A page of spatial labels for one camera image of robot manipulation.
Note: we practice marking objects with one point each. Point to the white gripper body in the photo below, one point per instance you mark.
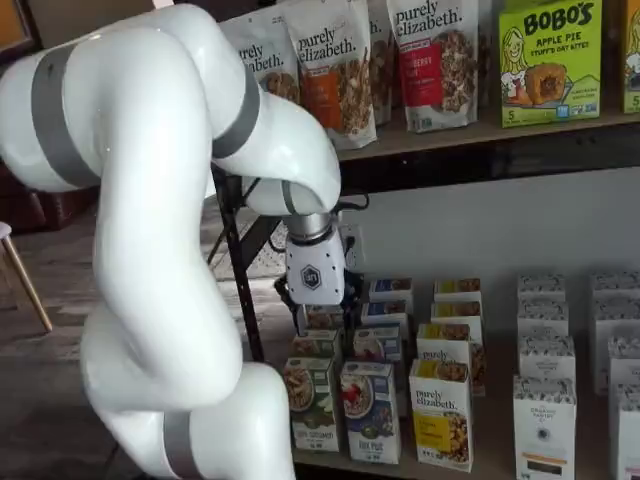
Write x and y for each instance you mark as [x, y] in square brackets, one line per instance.
[315, 275]

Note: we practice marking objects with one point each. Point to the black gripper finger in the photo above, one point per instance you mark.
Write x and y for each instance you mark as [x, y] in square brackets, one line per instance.
[352, 290]
[282, 290]

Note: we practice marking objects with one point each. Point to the blue white oatmeal box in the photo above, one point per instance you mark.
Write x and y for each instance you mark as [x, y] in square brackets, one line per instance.
[382, 310]
[390, 287]
[375, 345]
[370, 415]

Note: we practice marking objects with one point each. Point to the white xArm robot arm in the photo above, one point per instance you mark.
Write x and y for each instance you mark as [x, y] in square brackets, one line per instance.
[150, 150]

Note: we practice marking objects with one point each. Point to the yellow purely elizabeth box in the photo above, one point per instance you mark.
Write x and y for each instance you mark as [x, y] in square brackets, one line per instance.
[440, 420]
[455, 310]
[457, 287]
[440, 340]

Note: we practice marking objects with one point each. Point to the white patterned pantry box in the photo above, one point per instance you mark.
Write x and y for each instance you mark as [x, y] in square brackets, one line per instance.
[545, 360]
[540, 287]
[630, 435]
[615, 310]
[615, 282]
[545, 425]
[542, 320]
[625, 365]

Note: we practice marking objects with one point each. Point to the green Bobo's apple pie box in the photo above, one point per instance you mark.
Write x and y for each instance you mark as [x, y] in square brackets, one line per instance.
[550, 65]

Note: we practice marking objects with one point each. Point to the yellow Bobo's oat bites box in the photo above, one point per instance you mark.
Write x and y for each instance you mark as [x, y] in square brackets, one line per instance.
[632, 50]

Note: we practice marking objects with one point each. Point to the orange purely elizabeth granola bag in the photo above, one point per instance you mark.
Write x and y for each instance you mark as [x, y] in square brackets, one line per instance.
[330, 90]
[384, 60]

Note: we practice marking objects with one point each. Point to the grey purely elizabeth granola bag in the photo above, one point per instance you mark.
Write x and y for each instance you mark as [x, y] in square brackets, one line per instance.
[260, 55]

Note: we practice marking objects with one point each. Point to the red purely elizabeth granola bag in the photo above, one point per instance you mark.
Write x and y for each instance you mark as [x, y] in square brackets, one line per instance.
[430, 65]

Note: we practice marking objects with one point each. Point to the wooden leg chair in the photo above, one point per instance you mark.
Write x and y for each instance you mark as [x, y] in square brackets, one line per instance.
[27, 287]

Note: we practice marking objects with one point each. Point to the brown leather armchair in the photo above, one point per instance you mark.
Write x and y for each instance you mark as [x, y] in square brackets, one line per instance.
[20, 210]

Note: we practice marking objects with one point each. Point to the dark framed picture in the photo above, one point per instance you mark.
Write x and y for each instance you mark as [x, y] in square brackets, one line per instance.
[15, 20]

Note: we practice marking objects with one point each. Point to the white wall outlet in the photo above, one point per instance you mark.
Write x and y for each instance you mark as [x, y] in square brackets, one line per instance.
[356, 260]

